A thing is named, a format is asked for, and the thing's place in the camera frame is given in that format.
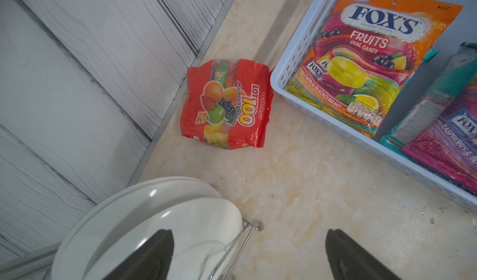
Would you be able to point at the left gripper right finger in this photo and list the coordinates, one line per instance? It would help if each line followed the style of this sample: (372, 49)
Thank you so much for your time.
(349, 261)

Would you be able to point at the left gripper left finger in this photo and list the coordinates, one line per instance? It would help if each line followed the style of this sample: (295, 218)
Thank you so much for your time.
(150, 262)

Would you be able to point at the purple Fox's candy bag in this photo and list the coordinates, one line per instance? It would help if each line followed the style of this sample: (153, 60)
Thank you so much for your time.
(448, 146)

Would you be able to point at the teal white candy bag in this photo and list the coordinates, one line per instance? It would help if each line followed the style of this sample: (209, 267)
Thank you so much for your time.
(460, 70)

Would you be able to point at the orange multicolour Fox's candy bag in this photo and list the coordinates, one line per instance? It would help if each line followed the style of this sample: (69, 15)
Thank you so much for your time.
(364, 53)

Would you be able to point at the light blue plastic basket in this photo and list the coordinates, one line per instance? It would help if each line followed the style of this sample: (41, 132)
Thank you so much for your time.
(462, 29)

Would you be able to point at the white plate stack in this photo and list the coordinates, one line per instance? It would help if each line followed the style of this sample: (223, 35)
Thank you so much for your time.
(204, 225)

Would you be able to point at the wire plate rack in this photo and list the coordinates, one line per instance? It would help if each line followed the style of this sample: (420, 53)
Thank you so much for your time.
(234, 250)

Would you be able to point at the left aluminium frame post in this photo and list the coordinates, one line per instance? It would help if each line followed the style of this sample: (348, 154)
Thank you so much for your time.
(34, 266)

